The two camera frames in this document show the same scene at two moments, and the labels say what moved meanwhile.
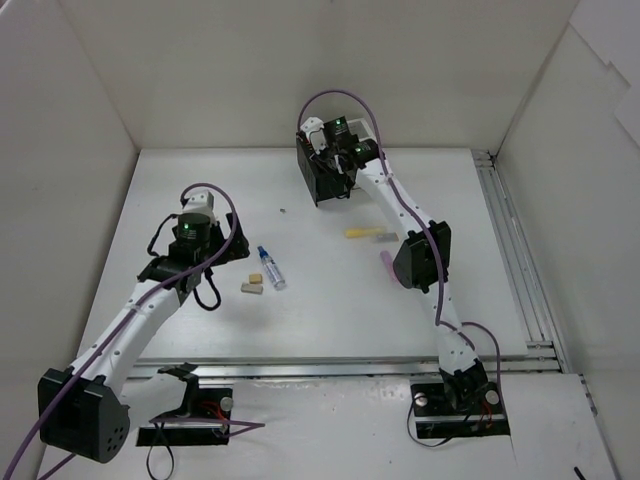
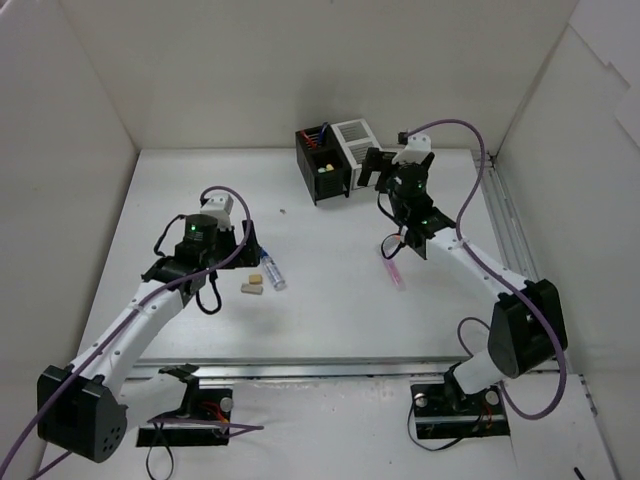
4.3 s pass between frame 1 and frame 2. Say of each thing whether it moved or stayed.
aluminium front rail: stayed
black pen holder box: stayed
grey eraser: stayed
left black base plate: stayed
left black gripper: moved
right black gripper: moved
